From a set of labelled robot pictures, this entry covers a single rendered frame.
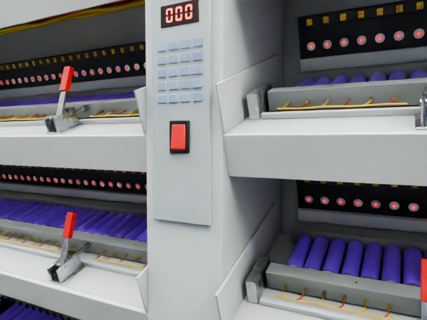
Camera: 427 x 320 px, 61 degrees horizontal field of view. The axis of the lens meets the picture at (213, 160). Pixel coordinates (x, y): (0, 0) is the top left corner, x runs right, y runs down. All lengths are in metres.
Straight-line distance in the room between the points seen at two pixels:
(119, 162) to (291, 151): 0.21
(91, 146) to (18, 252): 0.27
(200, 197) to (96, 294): 0.21
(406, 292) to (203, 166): 0.23
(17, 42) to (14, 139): 0.40
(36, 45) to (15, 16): 0.28
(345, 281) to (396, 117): 0.17
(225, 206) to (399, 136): 0.17
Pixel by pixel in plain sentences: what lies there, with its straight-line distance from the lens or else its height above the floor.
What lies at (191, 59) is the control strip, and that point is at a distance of 0.38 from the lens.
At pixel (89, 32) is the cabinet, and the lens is 0.78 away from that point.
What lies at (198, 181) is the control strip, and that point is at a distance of 0.37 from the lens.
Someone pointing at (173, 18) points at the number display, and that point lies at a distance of 0.40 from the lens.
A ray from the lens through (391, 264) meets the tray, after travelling 0.46.
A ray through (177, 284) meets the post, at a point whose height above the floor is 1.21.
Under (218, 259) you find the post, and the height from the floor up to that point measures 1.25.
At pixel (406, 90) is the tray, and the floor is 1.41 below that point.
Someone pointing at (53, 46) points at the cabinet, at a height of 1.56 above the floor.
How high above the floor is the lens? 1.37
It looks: 3 degrees down
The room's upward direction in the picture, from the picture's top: straight up
